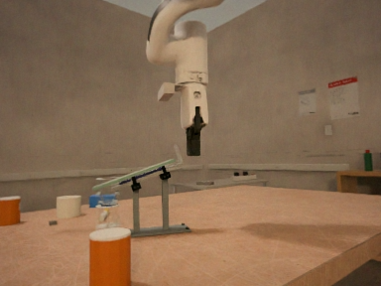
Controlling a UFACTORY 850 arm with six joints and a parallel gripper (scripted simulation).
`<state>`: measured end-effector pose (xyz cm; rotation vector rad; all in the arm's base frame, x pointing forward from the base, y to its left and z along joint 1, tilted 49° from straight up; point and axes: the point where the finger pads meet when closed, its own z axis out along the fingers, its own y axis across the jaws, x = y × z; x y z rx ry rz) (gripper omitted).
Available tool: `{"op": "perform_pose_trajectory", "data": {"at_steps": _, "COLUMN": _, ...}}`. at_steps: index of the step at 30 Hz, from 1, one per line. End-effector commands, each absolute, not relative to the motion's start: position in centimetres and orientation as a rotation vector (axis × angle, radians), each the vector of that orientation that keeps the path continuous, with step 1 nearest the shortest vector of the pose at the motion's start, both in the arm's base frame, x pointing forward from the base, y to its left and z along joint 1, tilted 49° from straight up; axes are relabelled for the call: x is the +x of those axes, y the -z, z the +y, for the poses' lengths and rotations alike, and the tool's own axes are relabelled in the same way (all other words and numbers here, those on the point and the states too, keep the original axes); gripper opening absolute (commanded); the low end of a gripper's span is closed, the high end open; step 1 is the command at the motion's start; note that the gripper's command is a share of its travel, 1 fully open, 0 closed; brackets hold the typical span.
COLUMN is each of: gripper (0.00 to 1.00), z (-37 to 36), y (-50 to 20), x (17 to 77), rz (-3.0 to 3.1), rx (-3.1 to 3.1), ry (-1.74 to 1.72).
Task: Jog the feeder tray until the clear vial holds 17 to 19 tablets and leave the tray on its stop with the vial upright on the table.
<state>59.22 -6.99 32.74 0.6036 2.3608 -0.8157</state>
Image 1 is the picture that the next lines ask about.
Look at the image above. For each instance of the beige cylinder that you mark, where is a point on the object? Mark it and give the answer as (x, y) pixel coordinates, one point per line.
(68, 207)

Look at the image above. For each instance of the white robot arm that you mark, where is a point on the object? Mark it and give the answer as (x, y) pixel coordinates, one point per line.
(186, 50)

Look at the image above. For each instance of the blue rectangular block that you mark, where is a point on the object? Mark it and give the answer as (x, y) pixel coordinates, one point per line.
(92, 202)

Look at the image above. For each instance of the clear glass vial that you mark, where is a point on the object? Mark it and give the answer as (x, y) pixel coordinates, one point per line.
(107, 216)

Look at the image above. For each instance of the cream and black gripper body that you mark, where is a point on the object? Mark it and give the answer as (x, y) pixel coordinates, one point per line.
(189, 102)

